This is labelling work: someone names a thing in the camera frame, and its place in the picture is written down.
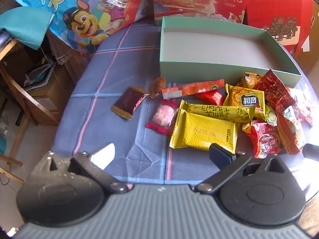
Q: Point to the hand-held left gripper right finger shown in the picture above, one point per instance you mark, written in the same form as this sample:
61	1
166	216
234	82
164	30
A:
219	154

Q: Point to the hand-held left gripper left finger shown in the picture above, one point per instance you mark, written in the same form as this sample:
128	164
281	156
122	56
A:
104	154

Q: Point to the square yellow snack packet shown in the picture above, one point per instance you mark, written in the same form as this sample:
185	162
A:
204	132

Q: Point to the long yellow snack packet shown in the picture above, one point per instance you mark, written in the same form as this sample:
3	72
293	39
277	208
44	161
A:
219	110

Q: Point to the red printed snack packet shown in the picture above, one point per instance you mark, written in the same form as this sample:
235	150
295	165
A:
264	139

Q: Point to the small red candy packet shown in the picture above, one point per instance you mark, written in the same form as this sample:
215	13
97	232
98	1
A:
213	97

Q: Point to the yellow packet dark label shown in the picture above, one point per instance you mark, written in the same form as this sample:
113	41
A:
245	99

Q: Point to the small yellow green packet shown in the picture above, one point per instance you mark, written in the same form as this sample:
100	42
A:
270	115

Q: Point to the long orange snack packet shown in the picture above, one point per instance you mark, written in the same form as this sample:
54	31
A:
194	88

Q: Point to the orange striped noodle packet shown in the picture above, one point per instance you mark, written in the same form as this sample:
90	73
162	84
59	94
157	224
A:
290	134

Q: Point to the yellow orange packet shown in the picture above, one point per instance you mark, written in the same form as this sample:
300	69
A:
249	81

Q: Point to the red white cartoon packet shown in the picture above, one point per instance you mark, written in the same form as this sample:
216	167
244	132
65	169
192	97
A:
301	104

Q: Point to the green cardboard box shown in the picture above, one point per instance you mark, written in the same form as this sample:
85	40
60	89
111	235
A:
211	47

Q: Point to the dark red chocolate packet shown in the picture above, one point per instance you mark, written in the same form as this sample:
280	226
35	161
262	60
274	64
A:
127	102

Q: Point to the pink candy red wrapper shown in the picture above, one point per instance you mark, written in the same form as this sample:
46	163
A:
162	115

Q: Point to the brown cardboard box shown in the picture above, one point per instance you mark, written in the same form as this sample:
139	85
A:
52	97

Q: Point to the red foil snack packet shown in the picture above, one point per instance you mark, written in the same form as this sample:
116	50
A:
274	92

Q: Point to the brown wrapped candy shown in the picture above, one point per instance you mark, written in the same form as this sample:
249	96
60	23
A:
157	87

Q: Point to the plaid blue tablecloth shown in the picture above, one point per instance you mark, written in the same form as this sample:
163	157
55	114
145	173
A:
119	67

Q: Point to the wooden chair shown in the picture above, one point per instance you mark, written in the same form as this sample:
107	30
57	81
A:
25	97

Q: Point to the blue cartoon gift bag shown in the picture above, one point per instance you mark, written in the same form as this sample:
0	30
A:
82	17

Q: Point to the teal cloth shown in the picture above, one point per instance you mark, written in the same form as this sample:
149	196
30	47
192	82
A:
25	25

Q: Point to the red paper gift bag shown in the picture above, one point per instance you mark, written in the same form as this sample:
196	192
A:
274	10

